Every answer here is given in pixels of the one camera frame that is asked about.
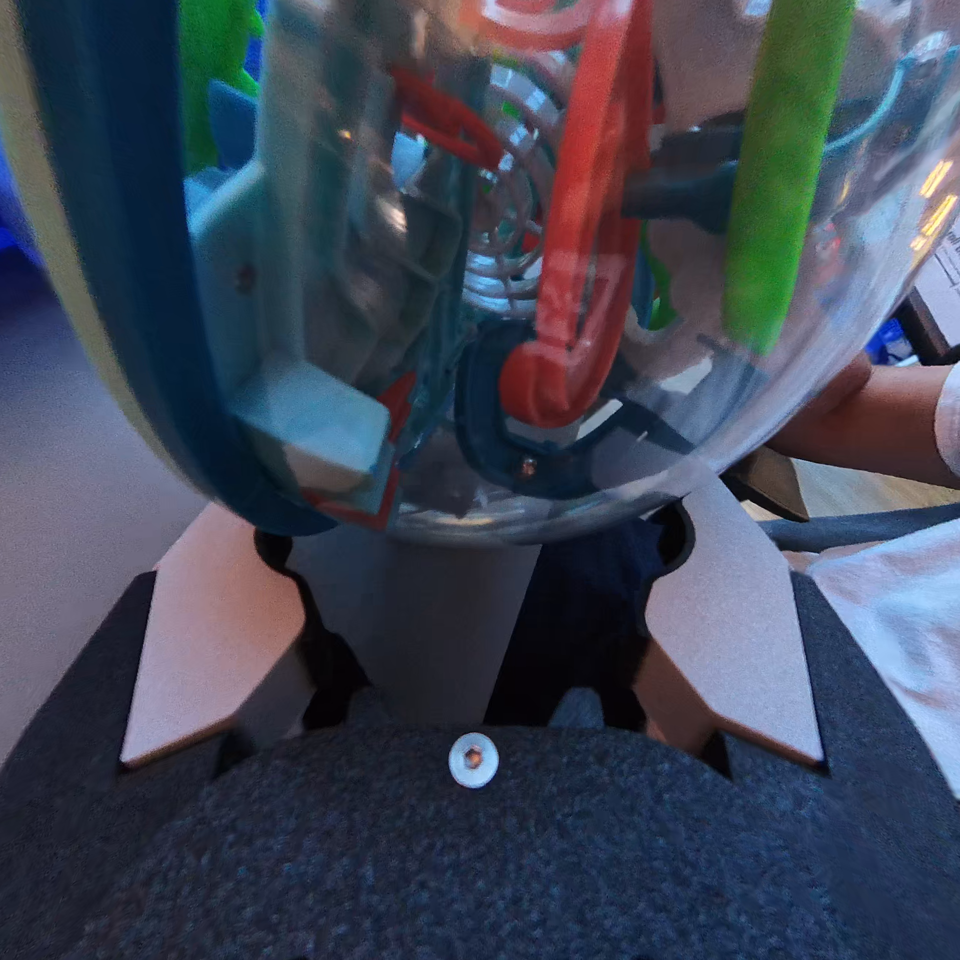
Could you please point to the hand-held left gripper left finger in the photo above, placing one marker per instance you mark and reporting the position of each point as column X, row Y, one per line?
column 210, row 645

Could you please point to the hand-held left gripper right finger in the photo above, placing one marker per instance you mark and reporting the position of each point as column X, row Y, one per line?
column 735, row 637

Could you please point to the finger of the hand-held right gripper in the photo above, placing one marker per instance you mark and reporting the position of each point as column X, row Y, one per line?
column 776, row 487

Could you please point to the clear plastic maze ball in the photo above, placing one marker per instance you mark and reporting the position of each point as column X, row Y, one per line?
column 450, row 300

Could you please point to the person's right forearm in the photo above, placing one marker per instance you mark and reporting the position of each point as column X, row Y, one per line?
column 885, row 427

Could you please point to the black mesh office chair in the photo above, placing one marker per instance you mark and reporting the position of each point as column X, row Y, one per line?
column 862, row 526

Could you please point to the person's dark trousers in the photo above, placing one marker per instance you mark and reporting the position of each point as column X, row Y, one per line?
column 585, row 622

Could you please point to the person's white shirt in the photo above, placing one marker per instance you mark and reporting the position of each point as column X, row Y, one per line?
column 900, row 637

